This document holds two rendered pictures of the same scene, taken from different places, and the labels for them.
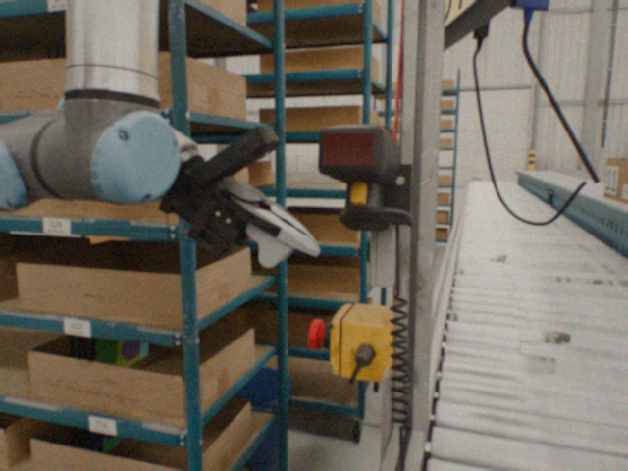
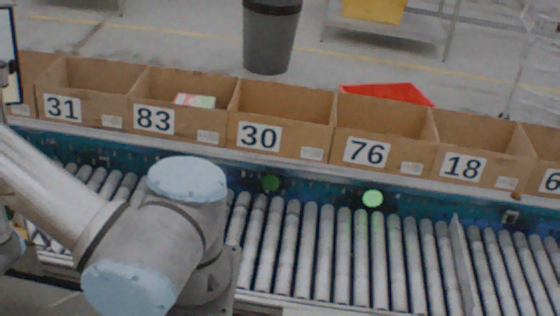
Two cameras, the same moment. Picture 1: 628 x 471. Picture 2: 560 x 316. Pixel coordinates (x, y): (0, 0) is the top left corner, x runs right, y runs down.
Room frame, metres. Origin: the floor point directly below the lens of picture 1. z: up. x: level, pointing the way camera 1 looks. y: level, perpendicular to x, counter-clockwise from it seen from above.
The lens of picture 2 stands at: (0.12, 1.25, 2.08)
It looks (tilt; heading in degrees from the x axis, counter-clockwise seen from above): 34 degrees down; 257
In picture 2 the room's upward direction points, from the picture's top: 6 degrees clockwise
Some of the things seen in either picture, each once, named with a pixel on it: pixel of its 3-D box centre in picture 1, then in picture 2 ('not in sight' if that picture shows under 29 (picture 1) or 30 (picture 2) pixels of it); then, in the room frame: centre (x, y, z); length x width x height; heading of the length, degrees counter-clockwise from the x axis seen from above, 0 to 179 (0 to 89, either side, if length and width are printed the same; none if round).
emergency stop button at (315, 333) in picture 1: (326, 336); not in sight; (0.58, -0.01, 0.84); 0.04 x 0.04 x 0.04; 72
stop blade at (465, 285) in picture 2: not in sight; (460, 262); (-0.94, 0.08, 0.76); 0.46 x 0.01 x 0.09; 72
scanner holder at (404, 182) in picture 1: (380, 195); not in sight; (0.50, -0.07, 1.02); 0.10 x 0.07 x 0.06; 162
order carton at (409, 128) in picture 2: not in sight; (381, 134); (-0.77, -0.45, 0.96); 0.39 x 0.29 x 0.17; 162
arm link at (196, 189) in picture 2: not in sight; (184, 209); (0.05, 0.43, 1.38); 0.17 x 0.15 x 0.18; 61
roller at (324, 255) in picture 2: not in sight; (324, 252); (-0.48, -0.07, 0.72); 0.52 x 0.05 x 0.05; 72
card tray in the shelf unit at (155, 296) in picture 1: (143, 275); not in sight; (1.10, 0.39, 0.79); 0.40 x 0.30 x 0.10; 73
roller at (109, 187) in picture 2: not in sight; (95, 213); (0.33, -0.33, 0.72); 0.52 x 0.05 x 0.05; 72
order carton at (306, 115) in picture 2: not in sight; (282, 119); (-0.40, -0.57, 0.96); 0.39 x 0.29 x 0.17; 162
